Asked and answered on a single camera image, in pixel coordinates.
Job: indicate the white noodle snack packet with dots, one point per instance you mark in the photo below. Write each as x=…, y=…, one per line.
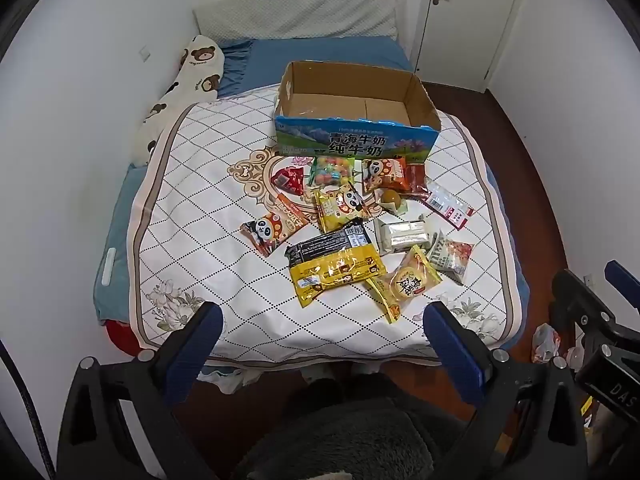
x=452, y=257

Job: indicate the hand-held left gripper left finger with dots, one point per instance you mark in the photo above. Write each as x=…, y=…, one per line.
x=200, y=340

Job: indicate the yellow round pastry packet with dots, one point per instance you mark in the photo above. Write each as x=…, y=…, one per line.
x=407, y=282

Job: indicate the orange panda snack packet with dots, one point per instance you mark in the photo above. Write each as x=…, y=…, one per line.
x=272, y=227
x=382, y=172

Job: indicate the yellow panda snack packet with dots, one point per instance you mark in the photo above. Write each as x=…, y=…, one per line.
x=340, y=207

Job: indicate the clear red-white snack packet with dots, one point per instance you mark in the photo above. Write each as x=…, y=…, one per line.
x=447, y=205

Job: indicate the red snack packet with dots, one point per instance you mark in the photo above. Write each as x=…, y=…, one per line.
x=289, y=180

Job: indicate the red-brown snack packet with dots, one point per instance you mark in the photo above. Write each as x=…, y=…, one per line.
x=416, y=177

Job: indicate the bear print pillow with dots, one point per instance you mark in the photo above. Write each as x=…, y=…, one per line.
x=197, y=70

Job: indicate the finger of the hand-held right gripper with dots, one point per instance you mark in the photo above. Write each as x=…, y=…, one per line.
x=622, y=275
x=580, y=295

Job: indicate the large yellow snack packet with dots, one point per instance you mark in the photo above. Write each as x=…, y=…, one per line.
x=335, y=275

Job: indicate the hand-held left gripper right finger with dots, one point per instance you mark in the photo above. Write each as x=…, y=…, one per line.
x=450, y=350

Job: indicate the clear colourful candy ball packet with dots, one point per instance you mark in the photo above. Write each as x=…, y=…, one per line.
x=332, y=170

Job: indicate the white-red plastic bag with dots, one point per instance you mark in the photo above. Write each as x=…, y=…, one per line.
x=545, y=342

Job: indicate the grey fuzzy pants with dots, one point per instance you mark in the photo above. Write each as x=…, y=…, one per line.
x=350, y=435

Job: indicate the white diamond pattern quilt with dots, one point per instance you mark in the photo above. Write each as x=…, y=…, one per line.
x=210, y=240

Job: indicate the red cloth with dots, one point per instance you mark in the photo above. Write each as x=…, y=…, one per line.
x=122, y=337

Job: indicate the white door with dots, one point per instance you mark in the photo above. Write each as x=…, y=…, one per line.
x=465, y=20

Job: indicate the black snack packet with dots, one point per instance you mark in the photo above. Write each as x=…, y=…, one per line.
x=327, y=242

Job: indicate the grey-white pillow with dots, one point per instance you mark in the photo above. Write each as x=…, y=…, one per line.
x=300, y=12

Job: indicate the printed cardboard box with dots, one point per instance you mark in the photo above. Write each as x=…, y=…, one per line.
x=350, y=142

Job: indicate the white wall outlet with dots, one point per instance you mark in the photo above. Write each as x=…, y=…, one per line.
x=145, y=52

